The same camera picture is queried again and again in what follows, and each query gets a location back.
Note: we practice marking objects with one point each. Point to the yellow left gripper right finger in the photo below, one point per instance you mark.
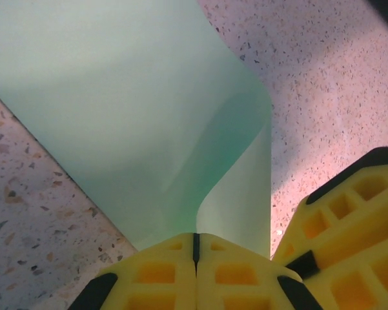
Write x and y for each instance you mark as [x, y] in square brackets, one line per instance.
[239, 281]

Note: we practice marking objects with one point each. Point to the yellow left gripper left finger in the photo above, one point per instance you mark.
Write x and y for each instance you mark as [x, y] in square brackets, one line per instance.
[148, 277]

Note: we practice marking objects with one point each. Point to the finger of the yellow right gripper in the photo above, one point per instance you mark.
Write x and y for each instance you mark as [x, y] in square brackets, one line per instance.
[368, 284]
[358, 200]

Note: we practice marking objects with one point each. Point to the light green paper sheet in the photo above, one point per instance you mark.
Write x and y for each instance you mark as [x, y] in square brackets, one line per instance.
[116, 97]

